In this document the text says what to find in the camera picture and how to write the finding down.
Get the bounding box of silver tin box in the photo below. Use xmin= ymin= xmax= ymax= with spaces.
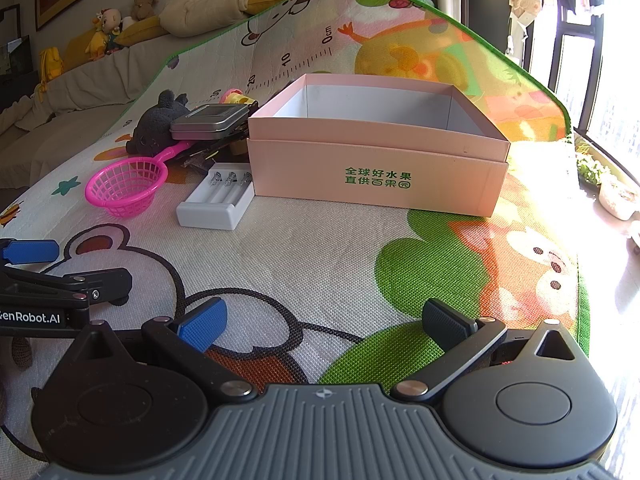
xmin=170 ymin=104 xmax=251 ymax=141

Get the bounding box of cream pillow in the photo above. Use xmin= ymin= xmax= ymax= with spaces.
xmin=159 ymin=0 xmax=256 ymax=37

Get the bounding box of black plush toy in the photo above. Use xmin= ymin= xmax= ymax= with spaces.
xmin=125 ymin=90 xmax=191 ymax=155

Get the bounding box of white plant pot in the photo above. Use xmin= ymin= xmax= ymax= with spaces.
xmin=597 ymin=180 xmax=639 ymax=221

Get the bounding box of yellow chick plush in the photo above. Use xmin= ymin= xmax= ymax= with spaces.
xmin=85 ymin=25 xmax=109 ymax=61

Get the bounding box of sofa with beige cover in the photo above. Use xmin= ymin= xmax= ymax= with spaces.
xmin=0 ymin=15 xmax=256 ymax=208

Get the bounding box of pink plastic strainer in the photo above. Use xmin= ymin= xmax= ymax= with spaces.
xmin=84 ymin=141 xmax=193 ymax=218

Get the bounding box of white battery charger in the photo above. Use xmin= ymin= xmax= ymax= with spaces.
xmin=176 ymin=161 xmax=256 ymax=231

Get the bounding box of black window frame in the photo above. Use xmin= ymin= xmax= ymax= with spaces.
xmin=547 ymin=10 xmax=640 ymax=186

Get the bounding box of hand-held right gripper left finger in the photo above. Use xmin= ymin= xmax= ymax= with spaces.
xmin=70 ymin=297 xmax=258 ymax=403

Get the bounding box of small yellow backpack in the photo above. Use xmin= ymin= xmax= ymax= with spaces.
xmin=37 ymin=47 xmax=65 ymax=93

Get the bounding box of cartoon play mat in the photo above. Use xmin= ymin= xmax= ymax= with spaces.
xmin=0 ymin=0 xmax=593 ymax=480

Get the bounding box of glass fish tank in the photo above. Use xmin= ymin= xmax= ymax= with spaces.
xmin=0 ymin=4 xmax=33 ymax=81

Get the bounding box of yellow square cushion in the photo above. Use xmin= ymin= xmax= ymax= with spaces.
xmin=62 ymin=27 xmax=101 ymax=73

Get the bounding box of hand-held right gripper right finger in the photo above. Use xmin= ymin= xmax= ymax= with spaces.
xmin=390 ymin=299 xmax=583 ymax=403

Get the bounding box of doll with pink face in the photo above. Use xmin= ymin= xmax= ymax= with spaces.
xmin=99 ymin=8 xmax=126 ymax=41

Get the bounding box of brown plush animal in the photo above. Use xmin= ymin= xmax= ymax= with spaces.
xmin=131 ymin=0 xmax=162 ymax=22

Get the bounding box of black comb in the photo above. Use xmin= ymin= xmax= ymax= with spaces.
xmin=172 ymin=135 xmax=248 ymax=171

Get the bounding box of pink cardboard box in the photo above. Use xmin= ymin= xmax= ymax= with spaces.
xmin=246 ymin=73 xmax=512 ymax=218

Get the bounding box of beige hanging hat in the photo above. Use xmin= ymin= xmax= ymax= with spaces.
xmin=510 ymin=0 xmax=543 ymax=27

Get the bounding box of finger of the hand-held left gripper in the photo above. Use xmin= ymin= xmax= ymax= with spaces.
xmin=0 ymin=238 xmax=61 ymax=267
xmin=0 ymin=266 xmax=134 ymax=312

